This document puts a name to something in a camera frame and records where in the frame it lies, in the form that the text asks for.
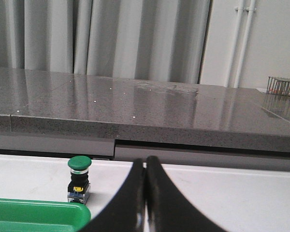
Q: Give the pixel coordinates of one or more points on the grey granite counter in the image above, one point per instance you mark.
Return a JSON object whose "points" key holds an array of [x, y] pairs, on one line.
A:
{"points": [[51, 114]]}

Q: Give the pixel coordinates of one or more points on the green plastic tray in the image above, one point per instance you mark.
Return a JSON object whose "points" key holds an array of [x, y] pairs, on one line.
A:
{"points": [[42, 216]]}

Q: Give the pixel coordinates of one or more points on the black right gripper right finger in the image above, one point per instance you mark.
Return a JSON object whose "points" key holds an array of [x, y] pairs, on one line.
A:
{"points": [[168, 209]]}

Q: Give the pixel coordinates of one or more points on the grey pleated curtain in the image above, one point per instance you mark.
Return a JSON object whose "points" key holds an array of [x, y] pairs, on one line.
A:
{"points": [[160, 40]]}

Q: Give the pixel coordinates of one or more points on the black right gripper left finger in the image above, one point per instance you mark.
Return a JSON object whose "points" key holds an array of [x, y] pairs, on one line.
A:
{"points": [[126, 210]]}

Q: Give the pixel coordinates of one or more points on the white wall pipe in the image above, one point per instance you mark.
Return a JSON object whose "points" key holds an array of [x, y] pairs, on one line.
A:
{"points": [[231, 81]]}

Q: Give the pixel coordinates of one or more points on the green mushroom push button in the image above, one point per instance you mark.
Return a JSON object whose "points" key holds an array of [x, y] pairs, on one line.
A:
{"points": [[79, 186]]}

